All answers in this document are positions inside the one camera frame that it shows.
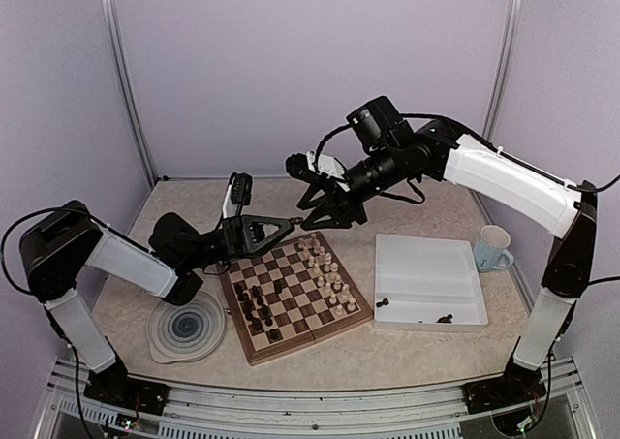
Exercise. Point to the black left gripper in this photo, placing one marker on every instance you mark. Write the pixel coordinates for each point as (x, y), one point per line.
(235, 233)

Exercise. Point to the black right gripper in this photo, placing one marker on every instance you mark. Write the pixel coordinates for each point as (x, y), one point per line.
(326, 204)

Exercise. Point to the dark piece board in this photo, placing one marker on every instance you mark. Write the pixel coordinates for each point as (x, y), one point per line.
(278, 286)

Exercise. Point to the dark chess piece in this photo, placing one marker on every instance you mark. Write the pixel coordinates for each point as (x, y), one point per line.
(240, 291)

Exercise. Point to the wooden chess board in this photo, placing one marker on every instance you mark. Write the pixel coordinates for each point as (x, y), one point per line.
(296, 331)

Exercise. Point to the white plastic tray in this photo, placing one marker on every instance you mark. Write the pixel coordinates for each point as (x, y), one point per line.
(426, 278)

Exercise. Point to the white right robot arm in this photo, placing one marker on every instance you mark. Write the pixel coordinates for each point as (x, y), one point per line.
(566, 210)

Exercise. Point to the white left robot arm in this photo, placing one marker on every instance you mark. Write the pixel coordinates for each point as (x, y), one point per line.
(68, 242)

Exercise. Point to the white chess pieces row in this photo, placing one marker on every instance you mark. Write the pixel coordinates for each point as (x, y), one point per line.
(319, 285)

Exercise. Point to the collapsible silicone bowl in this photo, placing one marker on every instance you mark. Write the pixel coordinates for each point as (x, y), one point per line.
(186, 333)

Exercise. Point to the light blue mug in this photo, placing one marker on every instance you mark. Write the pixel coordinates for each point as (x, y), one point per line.
(491, 251)

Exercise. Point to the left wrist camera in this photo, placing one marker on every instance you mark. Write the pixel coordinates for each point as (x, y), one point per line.
(238, 194)

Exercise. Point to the front aluminium rail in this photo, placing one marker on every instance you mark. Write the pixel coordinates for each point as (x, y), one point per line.
(199, 411)

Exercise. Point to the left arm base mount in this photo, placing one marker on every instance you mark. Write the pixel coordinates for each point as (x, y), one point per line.
(116, 387)

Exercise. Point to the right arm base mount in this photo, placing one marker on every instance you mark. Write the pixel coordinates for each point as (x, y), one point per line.
(524, 393)

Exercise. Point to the right aluminium frame post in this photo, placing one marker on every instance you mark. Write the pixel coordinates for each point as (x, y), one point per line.
(502, 68)

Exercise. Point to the aluminium frame post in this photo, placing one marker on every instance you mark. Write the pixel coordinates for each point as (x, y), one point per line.
(502, 68)
(112, 23)

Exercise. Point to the left aluminium frame post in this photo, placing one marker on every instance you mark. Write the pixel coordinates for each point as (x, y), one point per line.
(112, 23)

